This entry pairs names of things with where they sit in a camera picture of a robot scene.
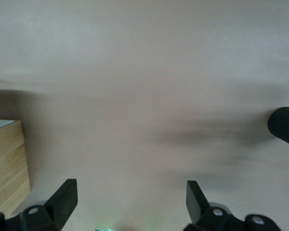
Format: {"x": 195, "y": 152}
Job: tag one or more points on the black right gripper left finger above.
{"x": 60, "y": 207}

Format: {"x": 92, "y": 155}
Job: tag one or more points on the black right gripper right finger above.
{"x": 198, "y": 209}

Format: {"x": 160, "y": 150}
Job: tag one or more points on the light wooden drawer cabinet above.
{"x": 7, "y": 168}

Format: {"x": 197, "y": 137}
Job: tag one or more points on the black ribbed cylinder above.
{"x": 285, "y": 125}

